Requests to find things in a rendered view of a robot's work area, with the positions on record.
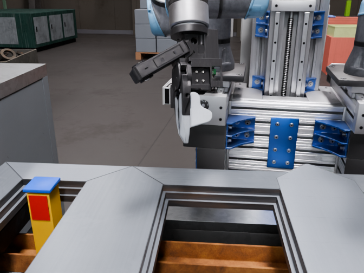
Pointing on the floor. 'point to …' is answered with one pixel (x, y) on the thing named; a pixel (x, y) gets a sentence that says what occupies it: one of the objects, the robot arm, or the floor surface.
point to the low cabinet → (37, 28)
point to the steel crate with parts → (18, 56)
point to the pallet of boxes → (158, 46)
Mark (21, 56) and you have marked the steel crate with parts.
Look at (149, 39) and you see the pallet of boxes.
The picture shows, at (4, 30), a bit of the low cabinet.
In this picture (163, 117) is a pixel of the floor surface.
